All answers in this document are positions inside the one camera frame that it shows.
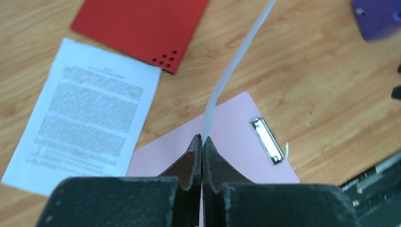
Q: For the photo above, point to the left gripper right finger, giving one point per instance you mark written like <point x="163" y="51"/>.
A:
<point x="232" y="200"/>

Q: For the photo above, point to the printed paper sheet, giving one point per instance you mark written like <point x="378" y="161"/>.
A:
<point x="87" y="119"/>
<point x="230" y="68"/>

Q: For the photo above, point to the pink clipboard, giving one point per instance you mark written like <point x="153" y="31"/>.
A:
<point x="240" y="135"/>

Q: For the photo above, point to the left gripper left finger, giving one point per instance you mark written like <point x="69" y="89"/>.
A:
<point x="171" y="199"/>

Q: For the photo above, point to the red folder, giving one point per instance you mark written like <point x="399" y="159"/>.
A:
<point x="156" y="32"/>

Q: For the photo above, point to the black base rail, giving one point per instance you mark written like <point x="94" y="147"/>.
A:
<point x="376" y="193"/>

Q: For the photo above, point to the purple stapler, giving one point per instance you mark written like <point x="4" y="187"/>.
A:
<point x="377" y="19"/>

